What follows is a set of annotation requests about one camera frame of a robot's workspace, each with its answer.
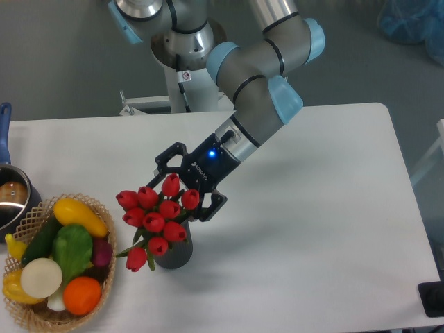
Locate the orange fruit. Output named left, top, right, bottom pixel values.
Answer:
left=63, top=276, right=101, bottom=316

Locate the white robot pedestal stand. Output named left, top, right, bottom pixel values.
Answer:
left=119, top=67, right=234, bottom=116

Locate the white frame at right edge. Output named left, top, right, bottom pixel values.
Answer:
left=410, top=119, right=443, bottom=187

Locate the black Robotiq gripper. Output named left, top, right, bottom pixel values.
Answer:
left=145, top=133, right=242, bottom=223

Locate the yellow squash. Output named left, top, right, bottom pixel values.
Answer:
left=53, top=198, right=108, bottom=238

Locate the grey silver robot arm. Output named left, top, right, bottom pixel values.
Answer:
left=108, top=1, right=325, bottom=221

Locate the black device at table edge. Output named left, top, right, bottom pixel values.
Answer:
left=418, top=281, right=443, bottom=318

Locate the blue handled saucepan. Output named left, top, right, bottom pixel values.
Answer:
left=1, top=102, right=41, bottom=244

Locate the dark grey ribbed vase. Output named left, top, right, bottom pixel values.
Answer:
left=154, top=221, right=194, bottom=270

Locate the yellow bell pepper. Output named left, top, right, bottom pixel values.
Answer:
left=3, top=269, right=44, bottom=305

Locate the woven wicker basket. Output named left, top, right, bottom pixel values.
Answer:
left=1, top=194, right=117, bottom=332

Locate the purple red onion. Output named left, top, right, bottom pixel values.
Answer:
left=91, top=239, right=113, bottom=267

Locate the red tulip bouquet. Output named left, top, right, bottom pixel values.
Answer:
left=116, top=173, right=200, bottom=272

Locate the blue plastic bag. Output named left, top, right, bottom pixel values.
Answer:
left=377, top=1, right=443, bottom=65

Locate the green cucumber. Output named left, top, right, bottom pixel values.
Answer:
left=21, top=215, right=62, bottom=267

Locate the green lettuce leaf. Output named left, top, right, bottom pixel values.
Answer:
left=52, top=224, right=93, bottom=287

